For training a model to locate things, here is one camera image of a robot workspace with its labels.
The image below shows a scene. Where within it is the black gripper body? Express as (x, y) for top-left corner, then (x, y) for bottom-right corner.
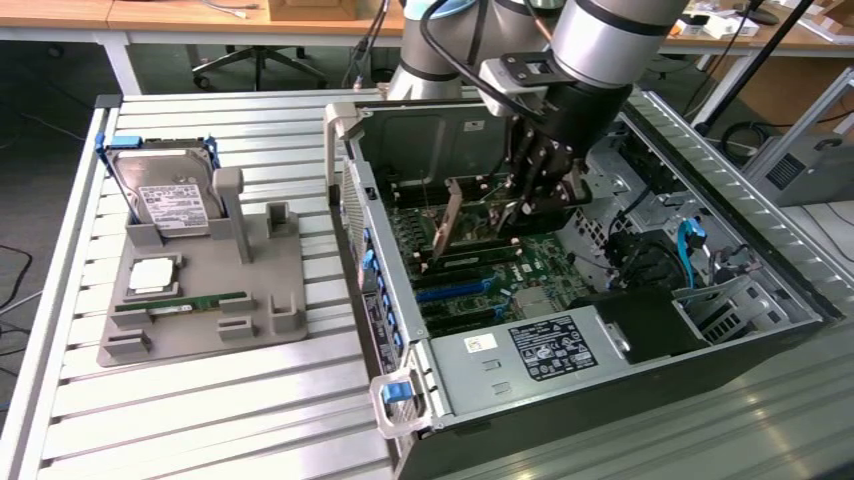
(529, 80), (633, 157)

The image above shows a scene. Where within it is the graphics card with metal bracket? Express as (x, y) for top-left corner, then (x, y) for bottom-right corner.
(425, 175), (579, 267)

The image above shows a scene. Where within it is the metal disk bay cage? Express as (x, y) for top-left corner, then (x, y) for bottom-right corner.
(572, 107), (701, 242)

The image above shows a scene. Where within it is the green motherboard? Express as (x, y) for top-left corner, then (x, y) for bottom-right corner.
(383, 174), (601, 337)

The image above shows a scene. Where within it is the black installed RAM stick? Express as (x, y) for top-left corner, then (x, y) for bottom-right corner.
(423, 246), (519, 275)

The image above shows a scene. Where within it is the silver chipset heatsink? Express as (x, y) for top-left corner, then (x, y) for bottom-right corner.
(511, 288), (569, 316)

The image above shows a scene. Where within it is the white device with black top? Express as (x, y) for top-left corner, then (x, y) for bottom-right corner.
(673, 13), (715, 37)

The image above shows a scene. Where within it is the black tripod pole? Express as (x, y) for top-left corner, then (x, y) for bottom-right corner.
(692, 0), (819, 131)

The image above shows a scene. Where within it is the small white box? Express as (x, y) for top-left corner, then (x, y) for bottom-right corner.
(705, 18), (760, 40)

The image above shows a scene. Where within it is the black plastic air shroud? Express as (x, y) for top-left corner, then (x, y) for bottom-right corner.
(569, 287), (708, 366)

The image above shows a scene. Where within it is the perforated metal disk bay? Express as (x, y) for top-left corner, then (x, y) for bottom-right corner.
(669, 273), (792, 347)

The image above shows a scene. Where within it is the grey computer tower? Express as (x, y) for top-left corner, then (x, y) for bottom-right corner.
(759, 134), (854, 209)

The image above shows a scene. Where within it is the grey power supply unit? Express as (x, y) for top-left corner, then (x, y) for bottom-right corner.
(425, 304), (632, 419)

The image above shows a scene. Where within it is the brown cardboard box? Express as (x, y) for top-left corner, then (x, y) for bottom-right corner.
(268, 0), (363, 22)

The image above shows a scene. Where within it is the open black PC case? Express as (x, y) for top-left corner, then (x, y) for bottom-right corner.
(323, 89), (843, 480)

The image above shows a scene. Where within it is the office chair star base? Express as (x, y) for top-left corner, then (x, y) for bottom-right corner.
(190, 44), (328, 92)

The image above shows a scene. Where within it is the hard disk in blue caddy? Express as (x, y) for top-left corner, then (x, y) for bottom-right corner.
(96, 133), (222, 240)

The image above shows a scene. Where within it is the grey parts rack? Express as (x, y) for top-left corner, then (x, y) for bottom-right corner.
(96, 167), (309, 369)

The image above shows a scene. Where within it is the green RAM stick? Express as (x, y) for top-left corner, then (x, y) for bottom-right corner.
(121, 294), (245, 316)

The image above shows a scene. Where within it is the silver CPU chip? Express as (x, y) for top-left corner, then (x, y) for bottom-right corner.
(128, 258), (180, 295)

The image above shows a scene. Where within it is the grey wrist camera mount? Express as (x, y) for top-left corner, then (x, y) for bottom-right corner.
(477, 56), (576, 117)

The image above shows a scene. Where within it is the blue disk wire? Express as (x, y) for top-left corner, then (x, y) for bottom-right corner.
(673, 217), (705, 291)

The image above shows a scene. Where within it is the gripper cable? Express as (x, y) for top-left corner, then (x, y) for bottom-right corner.
(420, 0), (543, 121)

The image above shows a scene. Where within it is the wooden desk white frame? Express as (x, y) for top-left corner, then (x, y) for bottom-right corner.
(0, 0), (408, 96)
(656, 0), (854, 126)

